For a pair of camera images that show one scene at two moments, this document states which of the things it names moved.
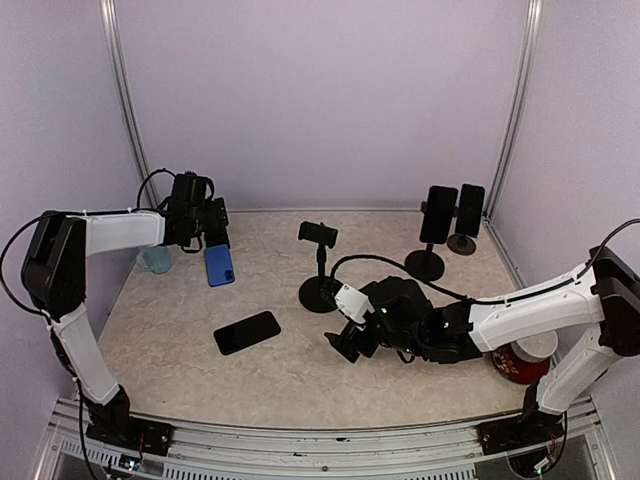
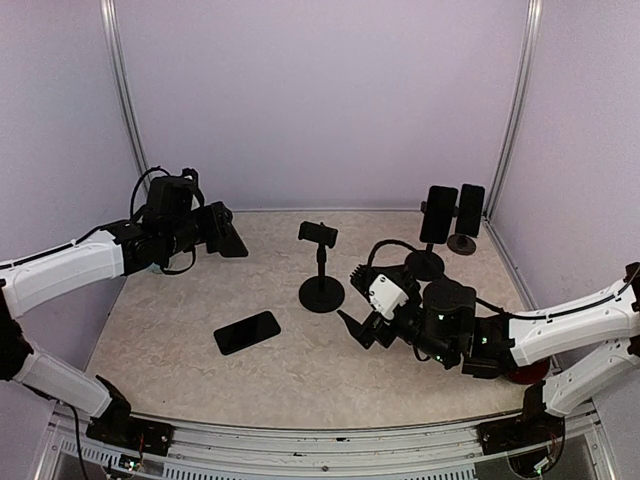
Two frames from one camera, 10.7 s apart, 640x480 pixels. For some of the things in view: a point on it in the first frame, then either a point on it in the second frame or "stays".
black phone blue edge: [219, 265] -> [228, 246]
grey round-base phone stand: [461, 244] stays
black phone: [246, 332] stays
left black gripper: [216, 207] stays
